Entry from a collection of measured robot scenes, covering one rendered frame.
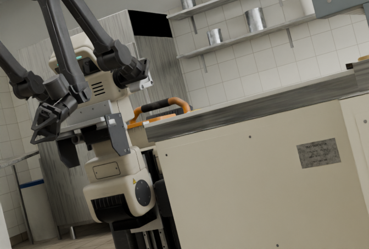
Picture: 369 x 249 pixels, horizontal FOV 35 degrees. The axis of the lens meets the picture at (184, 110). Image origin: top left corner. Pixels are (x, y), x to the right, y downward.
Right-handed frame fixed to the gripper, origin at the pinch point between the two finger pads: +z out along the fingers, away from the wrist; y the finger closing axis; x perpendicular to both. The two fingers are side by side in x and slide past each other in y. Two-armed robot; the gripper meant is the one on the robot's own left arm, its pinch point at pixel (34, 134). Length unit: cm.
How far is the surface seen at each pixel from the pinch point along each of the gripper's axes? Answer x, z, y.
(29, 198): -181, -284, -386
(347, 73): 75, -22, 44
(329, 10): 66, -9, 63
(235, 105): 50, -23, 21
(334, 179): 82, -11, 20
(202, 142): 44.5, -19.8, 6.4
